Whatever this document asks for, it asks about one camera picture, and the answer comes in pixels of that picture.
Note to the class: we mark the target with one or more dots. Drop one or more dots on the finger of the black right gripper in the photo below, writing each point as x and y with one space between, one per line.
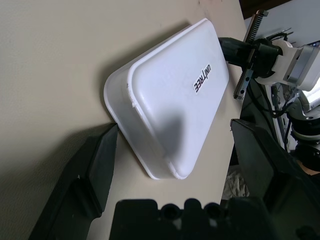
238 58
232 45

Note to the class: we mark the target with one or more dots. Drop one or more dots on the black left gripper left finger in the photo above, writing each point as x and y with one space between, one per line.
95 175

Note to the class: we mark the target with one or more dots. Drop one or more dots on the white plastic pencil case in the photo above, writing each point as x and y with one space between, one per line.
170 100

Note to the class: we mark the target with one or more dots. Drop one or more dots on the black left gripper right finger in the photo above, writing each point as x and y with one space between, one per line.
262 162

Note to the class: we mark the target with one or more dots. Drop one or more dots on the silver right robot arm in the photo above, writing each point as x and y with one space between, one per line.
307 130

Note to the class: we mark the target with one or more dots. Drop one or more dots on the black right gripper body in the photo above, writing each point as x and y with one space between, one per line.
265 55

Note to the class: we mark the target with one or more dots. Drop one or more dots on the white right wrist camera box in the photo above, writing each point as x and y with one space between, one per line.
280 67

